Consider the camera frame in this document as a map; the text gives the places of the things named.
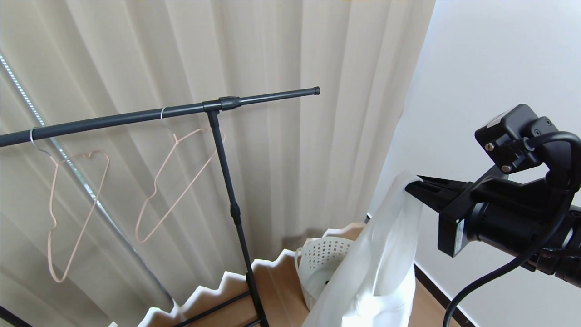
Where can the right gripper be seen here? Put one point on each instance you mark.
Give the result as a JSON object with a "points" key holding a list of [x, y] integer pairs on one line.
{"points": [[499, 227]]}

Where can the white printed t-shirt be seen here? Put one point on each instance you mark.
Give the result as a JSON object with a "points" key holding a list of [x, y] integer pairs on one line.
{"points": [[376, 263]]}

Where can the pink clothes hanger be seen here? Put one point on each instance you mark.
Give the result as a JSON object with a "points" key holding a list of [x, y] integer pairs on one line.
{"points": [[156, 181], [51, 204]]}

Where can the white laundry basket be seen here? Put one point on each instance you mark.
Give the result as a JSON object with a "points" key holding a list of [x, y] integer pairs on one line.
{"points": [[320, 259]]}

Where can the black clothes rack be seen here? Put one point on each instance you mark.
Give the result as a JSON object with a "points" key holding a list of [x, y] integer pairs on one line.
{"points": [[113, 119]]}

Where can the beige curtain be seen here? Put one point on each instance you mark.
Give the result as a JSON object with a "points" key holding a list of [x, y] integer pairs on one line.
{"points": [[290, 45]]}

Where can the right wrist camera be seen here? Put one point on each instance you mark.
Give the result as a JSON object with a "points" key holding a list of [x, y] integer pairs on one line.
{"points": [[513, 131]]}

